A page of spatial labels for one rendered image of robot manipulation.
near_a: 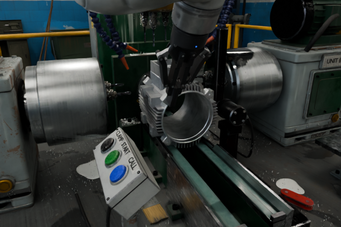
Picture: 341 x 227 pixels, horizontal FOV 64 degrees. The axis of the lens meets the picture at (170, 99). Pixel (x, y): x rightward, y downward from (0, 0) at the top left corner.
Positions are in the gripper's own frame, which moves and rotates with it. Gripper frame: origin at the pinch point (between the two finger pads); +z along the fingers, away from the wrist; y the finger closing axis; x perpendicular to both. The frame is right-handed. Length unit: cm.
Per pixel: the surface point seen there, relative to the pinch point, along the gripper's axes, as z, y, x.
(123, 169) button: -10.0, 18.2, 22.7
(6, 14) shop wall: 260, 110, -458
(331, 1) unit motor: -11, -70, -26
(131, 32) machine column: 13.2, -1.0, -45.1
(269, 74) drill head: 6.9, -40.1, -9.1
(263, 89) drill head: 10.6, -37.4, -5.8
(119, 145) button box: -6.0, 17.2, 15.8
